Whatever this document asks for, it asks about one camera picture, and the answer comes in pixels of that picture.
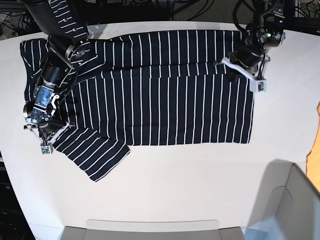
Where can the navy white striped T-shirt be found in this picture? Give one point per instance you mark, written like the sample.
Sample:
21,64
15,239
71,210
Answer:
152,89

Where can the orange cloth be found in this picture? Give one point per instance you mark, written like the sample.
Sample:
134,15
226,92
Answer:
313,162

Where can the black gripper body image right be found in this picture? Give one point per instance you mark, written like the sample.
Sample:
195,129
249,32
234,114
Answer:
248,58

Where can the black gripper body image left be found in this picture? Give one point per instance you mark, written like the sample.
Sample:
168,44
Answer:
48,127

